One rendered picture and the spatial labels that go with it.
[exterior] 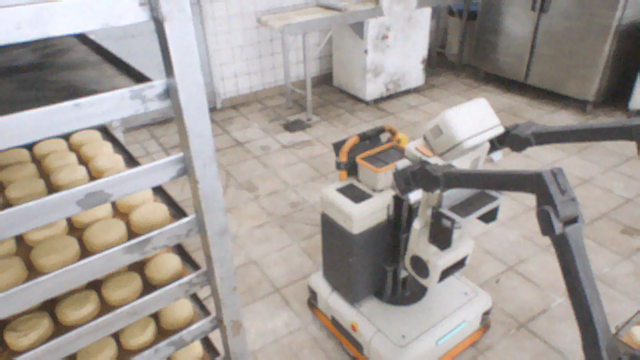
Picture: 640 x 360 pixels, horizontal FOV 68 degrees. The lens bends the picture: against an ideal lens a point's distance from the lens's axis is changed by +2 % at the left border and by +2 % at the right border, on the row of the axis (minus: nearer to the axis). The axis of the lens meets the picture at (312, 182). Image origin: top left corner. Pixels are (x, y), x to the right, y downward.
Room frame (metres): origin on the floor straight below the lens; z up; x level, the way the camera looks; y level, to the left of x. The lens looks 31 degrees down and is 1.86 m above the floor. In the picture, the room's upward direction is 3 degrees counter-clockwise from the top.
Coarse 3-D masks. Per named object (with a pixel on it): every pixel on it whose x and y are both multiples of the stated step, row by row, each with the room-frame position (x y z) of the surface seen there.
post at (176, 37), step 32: (160, 0) 0.47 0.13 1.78; (160, 32) 0.48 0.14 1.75; (192, 32) 0.48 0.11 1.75; (192, 64) 0.48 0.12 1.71; (192, 96) 0.47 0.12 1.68; (192, 128) 0.47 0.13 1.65; (192, 160) 0.47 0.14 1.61; (192, 192) 0.48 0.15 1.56; (224, 224) 0.48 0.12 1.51; (224, 256) 0.48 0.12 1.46; (224, 288) 0.47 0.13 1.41; (224, 320) 0.47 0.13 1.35; (224, 352) 0.49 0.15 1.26
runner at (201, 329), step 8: (208, 320) 0.48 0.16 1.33; (216, 320) 0.49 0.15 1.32; (192, 328) 0.47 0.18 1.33; (200, 328) 0.47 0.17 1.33; (208, 328) 0.48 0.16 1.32; (216, 328) 0.49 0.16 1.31; (176, 336) 0.45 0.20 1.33; (184, 336) 0.46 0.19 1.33; (192, 336) 0.47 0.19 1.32; (200, 336) 0.47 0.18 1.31; (160, 344) 0.44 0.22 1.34; (168, 344) 0.45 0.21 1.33; (176, 344) 0.45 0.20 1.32; (184, 344) 0.46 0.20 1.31; (144, 352) 0.43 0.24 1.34; (152, 352) 0.43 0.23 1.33; (160, 352) 0.44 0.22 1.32; (168, 352) 0.44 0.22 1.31
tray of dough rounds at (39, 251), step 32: (0, 160) 0.68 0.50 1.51; (32, 160) 0.71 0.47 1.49; (64, 160) 0.67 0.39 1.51; (96, 160) 0.66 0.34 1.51; (128, 160) 0.70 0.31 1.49; (0, 192) 0.61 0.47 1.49; (32, 192) 0.58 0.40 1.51; (160, 192) 0.59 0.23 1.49; (64, 224) 0.50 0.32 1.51; (96, 224) 0.49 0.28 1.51; (128, 224) 0.51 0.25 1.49; (160, 224) 0.49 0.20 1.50; (0, 256) 0.43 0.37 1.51; (32, 256) 0.43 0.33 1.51; (64, 256) 0.43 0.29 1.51; (0, 288) 0.39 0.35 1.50
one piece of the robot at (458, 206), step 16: (448, 192) 1.34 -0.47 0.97; (464, 192) 1.38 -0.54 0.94; (480, 192) 1.42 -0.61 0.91; (496, 192) 1.41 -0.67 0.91; (432, 208) 1.33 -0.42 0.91; (448, 208) 1.33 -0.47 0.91; (464, 208) 1.32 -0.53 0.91; (480, 208) 1.32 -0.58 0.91; (496, 208) 1.40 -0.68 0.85; (432, 224) 1.33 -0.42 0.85; (448, 224) 1.27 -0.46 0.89; (432, 240) 1.32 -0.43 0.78; (448, 240) 1.26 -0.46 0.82
